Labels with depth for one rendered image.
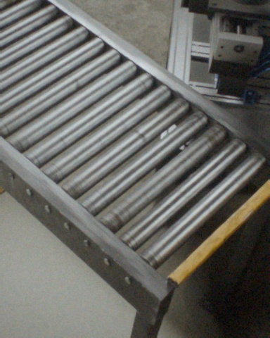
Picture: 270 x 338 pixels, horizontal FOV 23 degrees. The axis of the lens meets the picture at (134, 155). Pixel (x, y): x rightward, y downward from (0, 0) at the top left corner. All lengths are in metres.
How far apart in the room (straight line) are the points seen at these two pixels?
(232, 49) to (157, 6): 1.35
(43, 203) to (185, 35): 1.50
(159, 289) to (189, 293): 0.93
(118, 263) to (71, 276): 0.90
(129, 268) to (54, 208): 0.23
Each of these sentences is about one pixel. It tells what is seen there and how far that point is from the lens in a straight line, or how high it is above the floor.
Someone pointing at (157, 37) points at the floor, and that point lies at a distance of 3.19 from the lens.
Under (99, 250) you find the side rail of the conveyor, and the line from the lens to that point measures 1.47.
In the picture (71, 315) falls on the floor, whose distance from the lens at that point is 2.27.
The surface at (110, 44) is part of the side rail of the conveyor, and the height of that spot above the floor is 0.80.
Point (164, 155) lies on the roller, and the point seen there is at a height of 0.79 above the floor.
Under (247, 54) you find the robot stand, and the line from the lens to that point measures 2.08.
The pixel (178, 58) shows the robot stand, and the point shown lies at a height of 0.23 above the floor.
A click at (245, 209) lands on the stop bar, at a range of 1.55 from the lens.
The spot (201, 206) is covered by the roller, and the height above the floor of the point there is 0.80.
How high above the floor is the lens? 2.05
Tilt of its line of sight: 50 degrees down
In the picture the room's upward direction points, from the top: 9 degrees clockwise
